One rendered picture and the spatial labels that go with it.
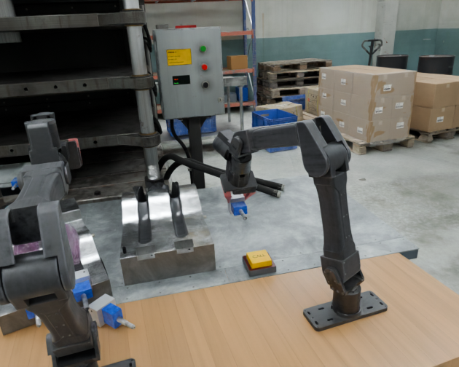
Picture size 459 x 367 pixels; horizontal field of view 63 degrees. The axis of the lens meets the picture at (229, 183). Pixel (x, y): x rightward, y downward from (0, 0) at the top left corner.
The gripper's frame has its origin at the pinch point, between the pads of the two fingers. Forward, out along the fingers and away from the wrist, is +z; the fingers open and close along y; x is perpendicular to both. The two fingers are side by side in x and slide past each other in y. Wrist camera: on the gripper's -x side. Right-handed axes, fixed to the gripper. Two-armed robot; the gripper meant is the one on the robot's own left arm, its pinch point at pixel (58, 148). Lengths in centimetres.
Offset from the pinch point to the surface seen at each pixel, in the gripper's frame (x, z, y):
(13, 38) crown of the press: -31, 104, 21
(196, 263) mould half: 36.2, -8.4, -30.0
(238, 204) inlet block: 25, 1, -47
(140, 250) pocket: 31.6, -2.5, -15.4
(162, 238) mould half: 30.4, -0.4, -22.4
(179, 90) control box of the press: -4, 76, -47
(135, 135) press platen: 13, 69, -24
